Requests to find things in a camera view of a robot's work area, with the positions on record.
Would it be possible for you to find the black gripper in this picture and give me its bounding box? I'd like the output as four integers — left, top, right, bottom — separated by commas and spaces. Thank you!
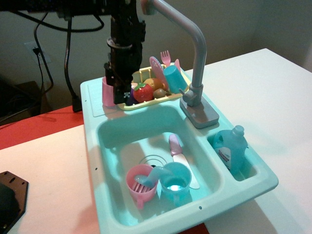
104, 37, 142, 104

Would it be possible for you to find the pink plastic cup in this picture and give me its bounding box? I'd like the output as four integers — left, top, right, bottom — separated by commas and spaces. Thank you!
102, 77, 115, 107

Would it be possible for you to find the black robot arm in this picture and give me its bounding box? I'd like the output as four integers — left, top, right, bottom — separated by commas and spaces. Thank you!
0, 0, 146, 112

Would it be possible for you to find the blue cup in rack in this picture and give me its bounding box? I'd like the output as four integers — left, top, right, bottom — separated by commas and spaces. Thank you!
163, 65, 187, 94

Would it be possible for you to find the pink utensil behind cup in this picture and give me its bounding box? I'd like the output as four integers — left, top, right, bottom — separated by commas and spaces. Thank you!
174, 58, 181, 73

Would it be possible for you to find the teal toy sink unit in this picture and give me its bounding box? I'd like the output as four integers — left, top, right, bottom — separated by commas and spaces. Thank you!
80, 78, 278, 234

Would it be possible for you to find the pink mug in sink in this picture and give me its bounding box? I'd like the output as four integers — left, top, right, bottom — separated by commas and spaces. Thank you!
126, 164, 158, 210

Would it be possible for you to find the blue mug in sink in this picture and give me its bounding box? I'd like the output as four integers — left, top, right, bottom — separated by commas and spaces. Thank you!
159, 162, 192, 206

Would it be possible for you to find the pink cut fruit slice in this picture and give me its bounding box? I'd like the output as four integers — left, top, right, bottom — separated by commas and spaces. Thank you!
131, 82, 138, 89

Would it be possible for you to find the purple toy eggplant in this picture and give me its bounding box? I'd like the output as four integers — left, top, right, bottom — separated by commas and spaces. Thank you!
126, 88, 139, 106

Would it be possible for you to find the yellow dish rack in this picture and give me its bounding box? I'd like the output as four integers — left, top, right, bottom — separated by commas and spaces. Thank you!
117, 67, 191, 111

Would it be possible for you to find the red toy strawberry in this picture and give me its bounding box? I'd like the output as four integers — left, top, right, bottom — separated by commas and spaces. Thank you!
133, 83, 154, 103

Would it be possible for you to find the orange toy fruit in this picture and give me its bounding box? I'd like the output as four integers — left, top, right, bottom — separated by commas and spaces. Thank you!
143, 78, 165, 91

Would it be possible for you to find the black gooseneck clamp stand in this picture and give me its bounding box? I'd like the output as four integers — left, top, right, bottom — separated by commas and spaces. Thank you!
63, 19, 83, 113

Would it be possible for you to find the pink plate in rack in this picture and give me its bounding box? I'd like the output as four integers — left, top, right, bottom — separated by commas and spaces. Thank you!
149, 56, 168, 90

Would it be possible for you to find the brown toy kiwi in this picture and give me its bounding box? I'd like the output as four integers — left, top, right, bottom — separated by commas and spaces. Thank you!
153, 88, 171, 98

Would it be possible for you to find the pink fork in rack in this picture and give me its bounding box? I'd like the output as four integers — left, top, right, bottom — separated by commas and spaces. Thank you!
160, 50, 171, 67

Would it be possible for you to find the grey toy faucet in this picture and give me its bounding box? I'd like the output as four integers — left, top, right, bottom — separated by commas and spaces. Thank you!
141, 0, 219, 129

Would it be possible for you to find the blue plastic spoon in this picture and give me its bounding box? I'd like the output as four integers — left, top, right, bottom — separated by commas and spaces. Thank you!
134, 166, 174, 188

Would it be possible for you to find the pink fork in mug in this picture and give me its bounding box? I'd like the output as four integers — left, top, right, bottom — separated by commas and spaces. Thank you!
132, 182, 151, 193

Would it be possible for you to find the blue dish soap bottle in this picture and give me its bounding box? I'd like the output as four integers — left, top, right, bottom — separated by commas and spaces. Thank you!
212, 125, 248, 175

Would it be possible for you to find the pink handled toy knife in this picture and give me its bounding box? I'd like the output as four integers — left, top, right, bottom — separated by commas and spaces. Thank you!
168, 134, 200, 190

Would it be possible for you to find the white wall outlet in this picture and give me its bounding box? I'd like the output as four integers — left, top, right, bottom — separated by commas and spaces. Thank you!
24, 41, 52, 65

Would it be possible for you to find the black power cable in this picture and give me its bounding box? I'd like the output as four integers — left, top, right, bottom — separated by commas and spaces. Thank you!
33, 11, 54, 95

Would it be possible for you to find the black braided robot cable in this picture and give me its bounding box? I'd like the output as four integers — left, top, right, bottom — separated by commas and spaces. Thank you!
14, 11, 105, 32

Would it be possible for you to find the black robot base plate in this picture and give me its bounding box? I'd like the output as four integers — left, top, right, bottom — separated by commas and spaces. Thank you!
0, 171, 29, 234

